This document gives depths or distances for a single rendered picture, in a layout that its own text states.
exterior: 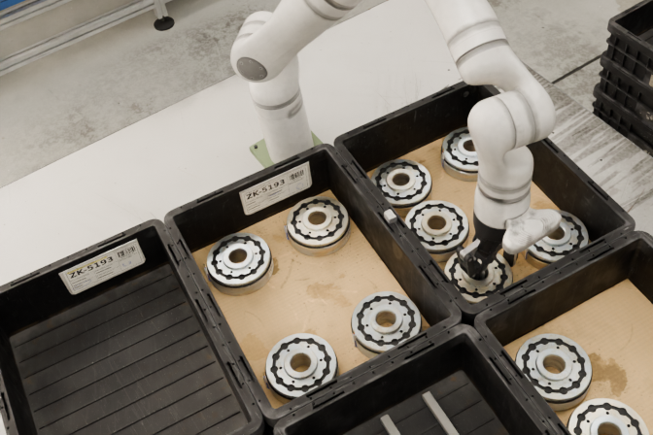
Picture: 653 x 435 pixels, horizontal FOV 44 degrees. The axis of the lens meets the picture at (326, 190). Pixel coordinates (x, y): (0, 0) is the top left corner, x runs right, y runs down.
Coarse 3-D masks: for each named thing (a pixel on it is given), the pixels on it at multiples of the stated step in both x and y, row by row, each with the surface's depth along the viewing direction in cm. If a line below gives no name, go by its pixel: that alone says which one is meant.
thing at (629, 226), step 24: (432, 96) 137; (384, 120) 134; (336, 144) 131; (552, 144) 127; (360, 168) 127; (576, 168) 123; (600, 192) 120; (624, 216) 117; (408, 240) 117; (600, 240) 114; (552, 264) 112; (456, 288) 111; (504, 288) 110; (480, 312) 108
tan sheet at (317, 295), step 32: (256, 224) 135; (352, 224) 133; (288, 256) 130; (320, 256) 129; (352, 256) 129; (288, 288) 126; (320, 288) 125; (352, 288) 125; (384, 288) 124; (256, 320) 122; (288, 320) 122; (320, 320) 121; (256, 352) 119; (352, 352) 117
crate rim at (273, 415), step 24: (264, 168) 129; (216, 192) 127; (360, 192) 124; (168, 216) 124; (192, 264) 118; (432, 288) 111; (216, 312) 114; (456, 312) 109; (432, 336) 107; (240, 360) 107; (384, 360) 105; (336, 384) 103; (264, 408) 102; (288, 408) 102
